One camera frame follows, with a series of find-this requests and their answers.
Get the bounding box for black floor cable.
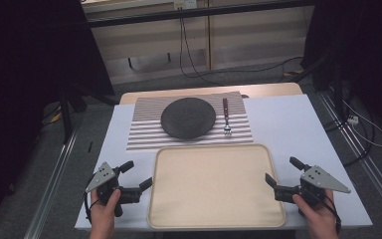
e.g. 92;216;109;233
212;55;305;84

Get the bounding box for beige plastic tray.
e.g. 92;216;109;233
146;143;287;230

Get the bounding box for white cable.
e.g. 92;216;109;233
341;99;382;148

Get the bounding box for person's right hand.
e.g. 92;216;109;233
291;188;338;232

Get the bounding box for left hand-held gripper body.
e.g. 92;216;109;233
85;161;143;218

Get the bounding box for metal floor rail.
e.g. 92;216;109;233
317;91;382;218
23;130;79;239

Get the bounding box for black desk edge bar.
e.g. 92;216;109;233
85;0;316;29

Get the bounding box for striped placemat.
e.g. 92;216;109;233
125;91;255;152

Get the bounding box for black looped cable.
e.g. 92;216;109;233
322;111;376;168

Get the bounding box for light wooden cabinet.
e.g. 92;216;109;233
81;0;315;86

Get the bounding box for white wall socket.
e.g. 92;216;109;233
173;0;198;10

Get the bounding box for black curtain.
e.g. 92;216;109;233
0;0;115;233
300;0;382;133

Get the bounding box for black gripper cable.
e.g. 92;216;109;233
322;193;342;234
84;172;99;224

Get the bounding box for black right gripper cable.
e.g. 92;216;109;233
322;193;342;234

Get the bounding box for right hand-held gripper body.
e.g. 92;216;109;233
274;164;352;217

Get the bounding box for black hanging cable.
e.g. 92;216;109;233
178;17;222;86

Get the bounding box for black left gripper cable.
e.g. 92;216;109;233
84;172;99;224

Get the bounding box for black stand legs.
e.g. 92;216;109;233
58;84;120;145

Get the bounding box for dark grey round plate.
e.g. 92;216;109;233
160;97;217;140

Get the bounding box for fork with wooden handle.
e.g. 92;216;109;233
222;98;233;136

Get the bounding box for person's left hand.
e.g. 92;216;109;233
89;188;122;231

